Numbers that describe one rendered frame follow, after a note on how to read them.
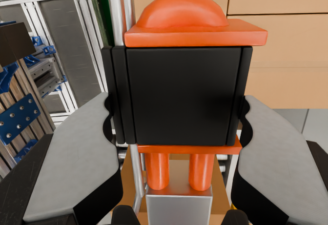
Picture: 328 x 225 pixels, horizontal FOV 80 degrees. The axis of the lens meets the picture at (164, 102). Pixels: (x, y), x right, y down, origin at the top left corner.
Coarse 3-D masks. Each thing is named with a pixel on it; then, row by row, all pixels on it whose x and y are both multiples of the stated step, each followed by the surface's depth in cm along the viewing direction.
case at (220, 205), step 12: (180, 156) 86; (216, 156) 86; (132, 168) 80; (216, 168) 80; (132, 180) 75; (216, 180) 75; (132, 192) 71; (216, 192) 70; (120, 204) 67; (132, 204) 67; (144, 204) 67; (216, 204) 66; (228, 204) 66; (144, 216) 65; (216, 216) 64
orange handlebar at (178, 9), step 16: (160, 0) 11; (176, 0) 11; (192, 0) 11; (208, 0) 11; (144, 16) 11; (160, 16) 11; (176, 16) 11; (192, 16) 11; (208, 16) 11; (224, 16) 11; (160, 160) 16; (192, 160) 17; (208, 160) 16; (160, 176) 17; (192, 176) 18; (208, 176) 17
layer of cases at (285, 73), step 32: (224, 0) 69; (256, 0) 69; (288, 0) 69; (320, 0) 68; (288, 32) 74; (320, 32) 73; (256, 64) 80; (288, 64) 80; (320, 64) 79; (256, 96) 87; (288, 96) 87; (320, 96) 86
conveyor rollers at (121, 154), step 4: (116, 140) 103; (116, 144) 103; (120, 144) 103; (124, 144) 103; (128, 144) 103; (120, 152) 108; (124, 152) 108; (120, 156) 108; (124, 156) 107; (220, 156) 105; (224, 156) 105; (220, 164) 110; (224, 164) 110; (220, 168) 110; (224, 168) 109
